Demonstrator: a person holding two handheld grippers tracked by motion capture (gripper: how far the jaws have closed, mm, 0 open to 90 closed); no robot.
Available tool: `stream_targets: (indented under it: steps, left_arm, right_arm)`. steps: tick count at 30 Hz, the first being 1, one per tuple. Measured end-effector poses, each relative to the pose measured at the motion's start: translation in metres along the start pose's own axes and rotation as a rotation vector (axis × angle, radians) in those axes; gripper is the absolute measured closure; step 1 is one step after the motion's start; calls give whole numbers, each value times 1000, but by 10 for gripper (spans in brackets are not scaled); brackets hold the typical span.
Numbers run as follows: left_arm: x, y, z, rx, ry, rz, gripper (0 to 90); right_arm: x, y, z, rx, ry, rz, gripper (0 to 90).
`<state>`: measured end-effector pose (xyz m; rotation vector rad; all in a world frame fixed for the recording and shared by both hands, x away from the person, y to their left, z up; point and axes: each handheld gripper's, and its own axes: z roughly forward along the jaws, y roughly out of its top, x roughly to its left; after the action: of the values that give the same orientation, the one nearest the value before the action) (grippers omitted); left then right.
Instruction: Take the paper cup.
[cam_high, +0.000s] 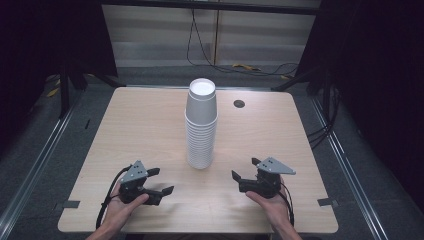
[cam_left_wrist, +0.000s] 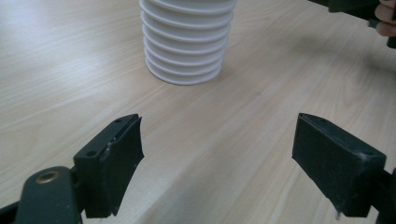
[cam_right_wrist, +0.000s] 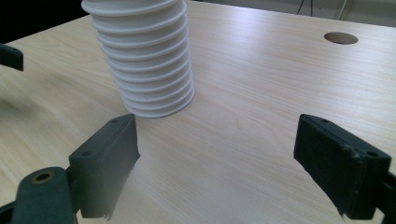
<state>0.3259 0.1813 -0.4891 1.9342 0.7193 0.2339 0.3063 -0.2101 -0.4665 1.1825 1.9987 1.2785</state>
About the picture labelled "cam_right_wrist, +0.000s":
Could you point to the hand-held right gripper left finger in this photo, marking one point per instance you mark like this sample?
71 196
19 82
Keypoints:
102 161

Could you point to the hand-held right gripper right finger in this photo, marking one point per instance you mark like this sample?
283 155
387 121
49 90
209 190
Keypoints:
336 165

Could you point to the black curtain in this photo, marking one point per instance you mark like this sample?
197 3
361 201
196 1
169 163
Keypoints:
34 15

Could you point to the stack of white paper cups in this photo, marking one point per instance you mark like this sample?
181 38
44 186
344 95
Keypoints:
146 59

